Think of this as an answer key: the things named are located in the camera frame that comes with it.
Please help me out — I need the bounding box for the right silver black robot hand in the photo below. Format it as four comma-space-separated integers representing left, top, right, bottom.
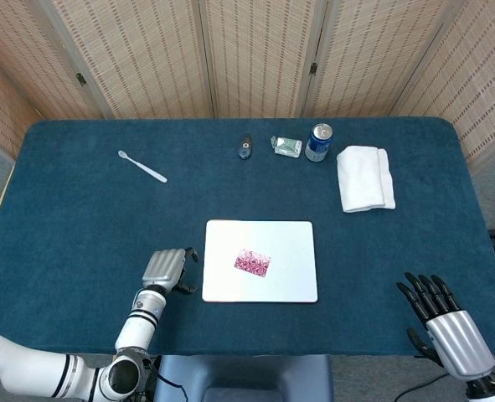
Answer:
395, 271, 495, 382

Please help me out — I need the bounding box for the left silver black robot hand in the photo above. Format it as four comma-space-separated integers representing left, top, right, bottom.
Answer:
141, 246, 199, 295

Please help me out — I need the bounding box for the pink patterned packet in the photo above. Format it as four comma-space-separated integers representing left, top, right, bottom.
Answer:
233, 248, 272, 278

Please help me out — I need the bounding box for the white rectangular board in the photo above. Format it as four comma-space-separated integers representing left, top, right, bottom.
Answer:
201, 219, 319, 304

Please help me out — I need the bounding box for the blue table cloth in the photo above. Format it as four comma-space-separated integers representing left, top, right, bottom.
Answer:
0, 116, 495, 357

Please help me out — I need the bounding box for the white plastic spoon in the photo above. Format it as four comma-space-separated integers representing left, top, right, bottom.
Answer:
117, 149, 168, 184

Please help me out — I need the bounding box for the blue-grey robot torso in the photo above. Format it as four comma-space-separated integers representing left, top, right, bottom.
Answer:
152, 354, 335, 402

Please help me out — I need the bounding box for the small dark oval gadget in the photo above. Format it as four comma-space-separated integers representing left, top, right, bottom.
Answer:
237, 133, 254, 161

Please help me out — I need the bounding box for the green silver foil packet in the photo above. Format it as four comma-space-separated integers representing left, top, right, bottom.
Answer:
270, 135, 304, 159

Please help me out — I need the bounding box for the folded white towel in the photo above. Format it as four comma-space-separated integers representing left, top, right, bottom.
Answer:
336, 145, 397, 214

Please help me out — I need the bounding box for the blue soda can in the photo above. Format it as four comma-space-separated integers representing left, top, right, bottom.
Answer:
304, 122, 334, 163

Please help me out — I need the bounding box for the bamboo folding screen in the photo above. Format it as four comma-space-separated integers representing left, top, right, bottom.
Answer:
0, 0, 495, 162

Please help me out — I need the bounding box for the black cable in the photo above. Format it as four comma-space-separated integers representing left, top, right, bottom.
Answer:
145, 355, 188, 402
397, 371, 470, 402

